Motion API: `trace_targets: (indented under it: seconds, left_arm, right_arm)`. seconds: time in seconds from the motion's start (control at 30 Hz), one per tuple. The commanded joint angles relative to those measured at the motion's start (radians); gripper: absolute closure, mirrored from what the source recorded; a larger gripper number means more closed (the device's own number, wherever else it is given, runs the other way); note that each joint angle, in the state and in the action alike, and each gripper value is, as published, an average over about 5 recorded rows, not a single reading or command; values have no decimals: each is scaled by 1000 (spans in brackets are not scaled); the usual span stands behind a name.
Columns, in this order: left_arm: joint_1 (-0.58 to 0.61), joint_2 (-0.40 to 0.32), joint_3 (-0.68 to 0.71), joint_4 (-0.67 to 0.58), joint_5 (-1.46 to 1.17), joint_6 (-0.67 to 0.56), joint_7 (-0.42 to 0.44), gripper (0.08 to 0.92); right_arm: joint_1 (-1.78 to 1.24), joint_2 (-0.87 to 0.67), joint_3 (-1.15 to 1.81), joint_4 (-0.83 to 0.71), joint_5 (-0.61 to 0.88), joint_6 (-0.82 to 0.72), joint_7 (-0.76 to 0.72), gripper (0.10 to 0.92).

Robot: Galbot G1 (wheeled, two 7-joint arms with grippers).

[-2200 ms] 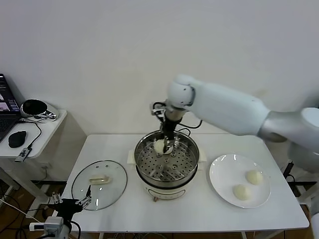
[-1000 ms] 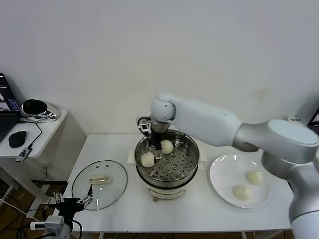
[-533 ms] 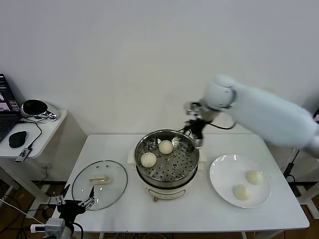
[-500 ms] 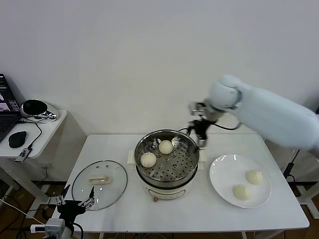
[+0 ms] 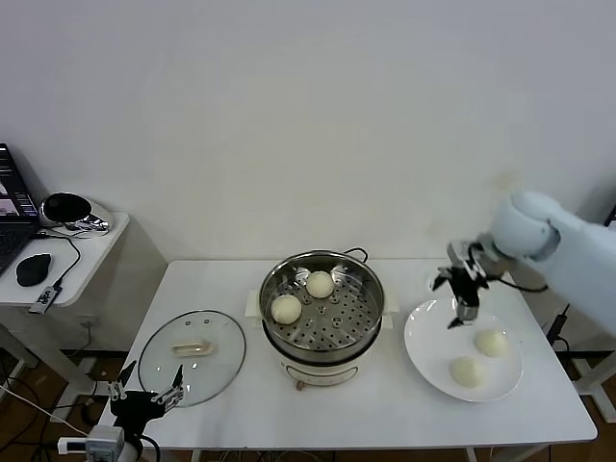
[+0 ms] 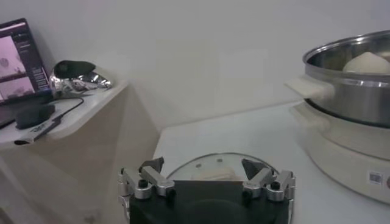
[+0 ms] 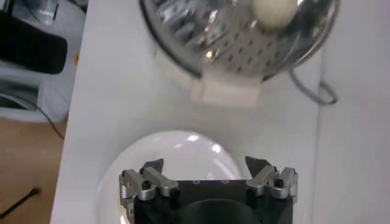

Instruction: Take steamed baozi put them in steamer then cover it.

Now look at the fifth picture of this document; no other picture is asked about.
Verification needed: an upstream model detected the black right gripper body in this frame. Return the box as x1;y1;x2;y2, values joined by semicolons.
454;269;481;312

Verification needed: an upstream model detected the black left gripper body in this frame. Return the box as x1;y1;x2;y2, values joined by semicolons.
109;392;167;427

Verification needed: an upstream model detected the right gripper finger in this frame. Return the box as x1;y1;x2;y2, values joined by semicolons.
447;305;477;331
431;269;457;292

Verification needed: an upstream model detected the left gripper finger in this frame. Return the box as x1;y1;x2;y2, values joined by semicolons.
106;360;139;400
149;364;187;413

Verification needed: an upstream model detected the white steamed baozi bun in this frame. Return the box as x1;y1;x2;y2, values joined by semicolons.
475;328;510;358
270;294;303;325
306;269;335;298
449;355;484;389

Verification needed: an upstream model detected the round glass pot lid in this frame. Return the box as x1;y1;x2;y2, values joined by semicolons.
138;309;247;409

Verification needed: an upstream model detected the perforated stainless steamer basket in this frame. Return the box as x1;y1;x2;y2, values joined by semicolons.
259;248;386;355

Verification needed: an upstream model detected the white side table beige cover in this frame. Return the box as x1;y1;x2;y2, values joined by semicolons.
0;211;168;410

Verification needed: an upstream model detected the white round plate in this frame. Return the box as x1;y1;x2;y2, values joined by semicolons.
403;298;524;403

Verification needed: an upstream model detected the black power adapter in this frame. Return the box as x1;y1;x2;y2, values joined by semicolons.
548;302;572;343

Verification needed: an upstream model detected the grey usb dongle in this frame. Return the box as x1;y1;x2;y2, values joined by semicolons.
28;283;64;315

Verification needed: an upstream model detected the black computer mouse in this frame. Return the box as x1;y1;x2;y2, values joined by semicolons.
15;252;53;289

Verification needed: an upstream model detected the shiny chrome helmet-shaped object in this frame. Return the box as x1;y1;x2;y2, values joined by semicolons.
38;191;115;234

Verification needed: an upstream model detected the open black laptop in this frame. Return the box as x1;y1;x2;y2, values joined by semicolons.
0;142;42;278

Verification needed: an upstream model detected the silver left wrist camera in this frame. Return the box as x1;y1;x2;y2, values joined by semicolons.
57;425;125;456

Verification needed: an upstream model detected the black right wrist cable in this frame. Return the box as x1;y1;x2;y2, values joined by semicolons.
500;279;551;294

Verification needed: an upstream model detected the thin black dongle cable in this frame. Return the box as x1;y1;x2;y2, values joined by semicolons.
36;230;82;290

